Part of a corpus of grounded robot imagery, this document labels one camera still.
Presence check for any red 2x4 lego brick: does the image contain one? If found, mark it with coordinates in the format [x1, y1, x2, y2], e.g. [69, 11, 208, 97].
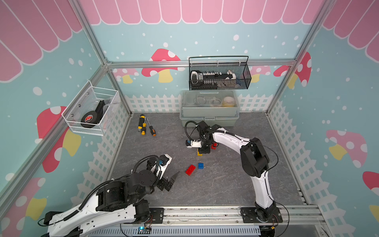
[211, 143, 218, 150]
[185, 165, 196, 176]

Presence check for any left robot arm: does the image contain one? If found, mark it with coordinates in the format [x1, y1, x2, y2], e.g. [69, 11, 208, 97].
[38, 154, 177, 237]

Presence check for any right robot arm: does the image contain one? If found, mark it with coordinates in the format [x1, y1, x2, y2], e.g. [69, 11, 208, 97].
[186, 121, 278, 223]

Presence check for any green translucent plastic toolbox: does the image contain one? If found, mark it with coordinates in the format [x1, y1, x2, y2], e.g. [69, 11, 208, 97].
[180, 90, 240, 127]

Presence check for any orange black small screwdriver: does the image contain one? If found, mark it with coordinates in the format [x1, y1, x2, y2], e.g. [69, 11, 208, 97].
[146, 118, 157, 136]

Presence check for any small green circuit board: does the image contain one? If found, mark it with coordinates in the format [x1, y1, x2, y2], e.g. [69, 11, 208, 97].
[138, 226, 152, 235]

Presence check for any white tape roll in toolbox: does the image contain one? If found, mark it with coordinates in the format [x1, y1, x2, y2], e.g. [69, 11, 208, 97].
[222, 96, 236, 107]

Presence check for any yellow black ratchet screwdriver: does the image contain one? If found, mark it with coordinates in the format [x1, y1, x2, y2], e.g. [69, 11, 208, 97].
[138, 114, 146, 135]

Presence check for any socket bit set holder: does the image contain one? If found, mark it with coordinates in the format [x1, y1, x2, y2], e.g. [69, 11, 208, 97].
[189, 71, 237, 87]

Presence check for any black tape roll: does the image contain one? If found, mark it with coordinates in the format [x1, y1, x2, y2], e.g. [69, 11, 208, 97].
[81, 100, 105, 128]

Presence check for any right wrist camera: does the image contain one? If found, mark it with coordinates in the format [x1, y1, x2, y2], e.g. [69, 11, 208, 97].
[185, 140, 202, 148]

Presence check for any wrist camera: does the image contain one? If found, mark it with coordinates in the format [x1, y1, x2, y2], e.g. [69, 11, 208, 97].
[185, 140, 202, 148]
[152, 154, 172, 178]

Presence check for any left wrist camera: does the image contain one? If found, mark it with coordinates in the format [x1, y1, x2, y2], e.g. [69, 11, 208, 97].
[152, 154, 172, 178]

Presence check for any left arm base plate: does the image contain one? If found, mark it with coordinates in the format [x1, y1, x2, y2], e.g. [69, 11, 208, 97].
[144, 207, 164, 225]

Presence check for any black wire mesh basket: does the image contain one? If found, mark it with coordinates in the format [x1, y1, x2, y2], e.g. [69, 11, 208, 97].
[188, 55, 252, 90]

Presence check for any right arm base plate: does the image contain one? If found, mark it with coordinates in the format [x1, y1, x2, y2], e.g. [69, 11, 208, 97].
[240, 207, 283, 224]

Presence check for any clear wall-mounted bin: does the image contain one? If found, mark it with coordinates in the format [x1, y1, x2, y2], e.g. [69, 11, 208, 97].
[62, 81, 120, 136]

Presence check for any aluminium front rail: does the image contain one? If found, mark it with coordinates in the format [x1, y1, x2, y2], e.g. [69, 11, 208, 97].
[151, 204, 326, 227]

